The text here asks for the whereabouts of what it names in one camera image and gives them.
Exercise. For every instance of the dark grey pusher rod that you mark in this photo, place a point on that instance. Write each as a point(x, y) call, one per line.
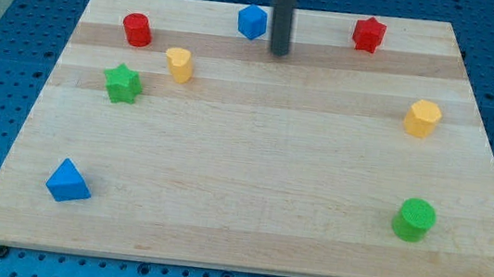
point(281, 28)

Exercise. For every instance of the blue cube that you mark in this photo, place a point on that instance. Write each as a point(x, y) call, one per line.
point(252, 21)

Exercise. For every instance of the yellow heart block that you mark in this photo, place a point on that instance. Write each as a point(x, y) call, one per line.
point(180, 64)

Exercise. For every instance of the red star block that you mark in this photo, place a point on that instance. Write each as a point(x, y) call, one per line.
point(368, 34)

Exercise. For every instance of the red cylinder block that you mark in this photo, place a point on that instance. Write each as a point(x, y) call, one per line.
point(137, 29)

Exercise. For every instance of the wooden board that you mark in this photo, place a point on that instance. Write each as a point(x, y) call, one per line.
point(293, 166)

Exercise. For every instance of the green star block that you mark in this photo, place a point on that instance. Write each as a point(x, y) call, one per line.
point(123, 84)

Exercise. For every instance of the yellow hexagon block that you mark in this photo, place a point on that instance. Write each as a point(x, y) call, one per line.
point(422, 118)

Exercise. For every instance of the green cylinder block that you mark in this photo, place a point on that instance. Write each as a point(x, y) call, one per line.
point(415, 218)

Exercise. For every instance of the blue triangle block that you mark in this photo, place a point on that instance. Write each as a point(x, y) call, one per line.
point(66, 183)

